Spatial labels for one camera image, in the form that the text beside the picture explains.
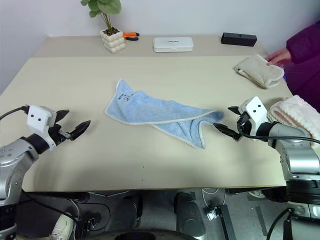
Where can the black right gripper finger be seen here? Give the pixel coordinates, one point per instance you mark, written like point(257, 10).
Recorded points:
point(234, 109)
point(226, 129)

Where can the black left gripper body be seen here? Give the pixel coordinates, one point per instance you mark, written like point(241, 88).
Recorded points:
point(56, 133)

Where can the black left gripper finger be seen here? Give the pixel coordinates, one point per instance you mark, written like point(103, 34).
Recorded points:
point(80, 129)
point(62, 114)

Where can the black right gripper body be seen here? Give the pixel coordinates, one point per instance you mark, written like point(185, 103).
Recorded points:
point(244, 123)

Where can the beige towel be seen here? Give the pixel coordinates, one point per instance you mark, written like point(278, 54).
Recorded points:
point(260, 72)

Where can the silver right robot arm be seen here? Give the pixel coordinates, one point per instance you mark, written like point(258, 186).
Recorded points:
point(297, 155)

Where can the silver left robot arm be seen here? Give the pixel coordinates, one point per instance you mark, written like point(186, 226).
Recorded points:
point(15, 160)

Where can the folded pale pink towel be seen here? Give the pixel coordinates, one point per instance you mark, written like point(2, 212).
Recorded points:
point(292, 110)

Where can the light blue towel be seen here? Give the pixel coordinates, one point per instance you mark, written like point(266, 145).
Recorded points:
point(147, 108)

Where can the person's bare hand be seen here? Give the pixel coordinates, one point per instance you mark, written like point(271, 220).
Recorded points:
point(280, 57)

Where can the black rectangular box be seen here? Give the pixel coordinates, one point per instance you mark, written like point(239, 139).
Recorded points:
point(238, 39)

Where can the white shoe with dark sole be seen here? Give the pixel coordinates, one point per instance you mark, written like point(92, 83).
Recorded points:
point(256, 193)

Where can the purple jacket sleeve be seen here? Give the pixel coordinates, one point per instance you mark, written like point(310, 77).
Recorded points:
point(305, 62)

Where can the white bubble plant pot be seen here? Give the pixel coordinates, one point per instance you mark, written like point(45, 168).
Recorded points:
point(113, 41)

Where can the white flat rectangular case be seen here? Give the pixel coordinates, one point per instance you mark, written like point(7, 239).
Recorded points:
point(173, 44)

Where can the black metal table leg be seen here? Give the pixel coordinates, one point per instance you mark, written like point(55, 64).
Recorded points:
point(225, 222)

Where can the dark grey rounded shape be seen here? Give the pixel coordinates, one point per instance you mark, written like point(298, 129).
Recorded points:
point(188, 215)
point(131, 210)

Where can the white sneaker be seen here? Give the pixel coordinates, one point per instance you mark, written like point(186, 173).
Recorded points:
point(62, 227)

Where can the green leafy plant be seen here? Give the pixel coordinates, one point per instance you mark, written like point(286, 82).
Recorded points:
point(105, 10)

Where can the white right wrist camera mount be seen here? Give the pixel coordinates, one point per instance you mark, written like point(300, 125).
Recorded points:
point(256, 110)

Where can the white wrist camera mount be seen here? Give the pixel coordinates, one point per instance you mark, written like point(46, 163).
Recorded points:
point(37, 120)
point(256, 110)

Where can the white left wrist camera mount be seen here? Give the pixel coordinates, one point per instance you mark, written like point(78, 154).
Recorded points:
point(37, 120)

